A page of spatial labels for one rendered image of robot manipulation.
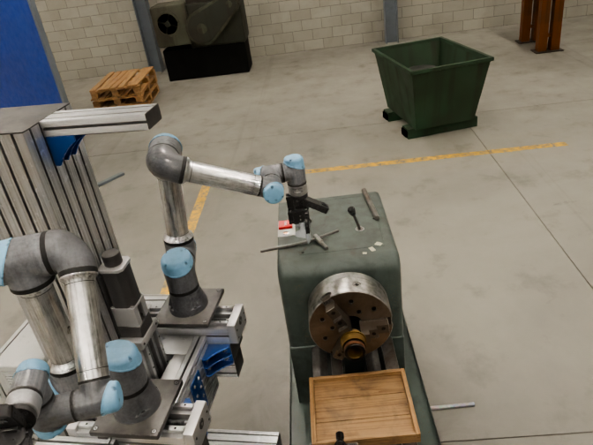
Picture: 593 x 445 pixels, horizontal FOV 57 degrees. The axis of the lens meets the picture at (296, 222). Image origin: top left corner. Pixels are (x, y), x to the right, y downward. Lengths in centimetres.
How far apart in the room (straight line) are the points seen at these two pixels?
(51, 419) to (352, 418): 101
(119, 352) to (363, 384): 91
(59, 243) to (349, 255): 111
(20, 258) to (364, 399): 124
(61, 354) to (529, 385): 253
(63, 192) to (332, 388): 117
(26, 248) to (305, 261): 105
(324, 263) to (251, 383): 151
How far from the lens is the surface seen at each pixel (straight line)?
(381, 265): 213
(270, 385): 343
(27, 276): 154
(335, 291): 199
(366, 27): 1173
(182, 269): 204
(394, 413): 204
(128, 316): 192
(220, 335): 218
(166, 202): 208
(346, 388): 212
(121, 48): 1235
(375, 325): 204
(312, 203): 211
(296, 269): 212
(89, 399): 146
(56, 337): 166
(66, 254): 149
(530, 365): 354
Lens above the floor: 243
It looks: 29 degrees down
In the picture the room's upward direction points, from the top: 8 degrees counter-clockwise
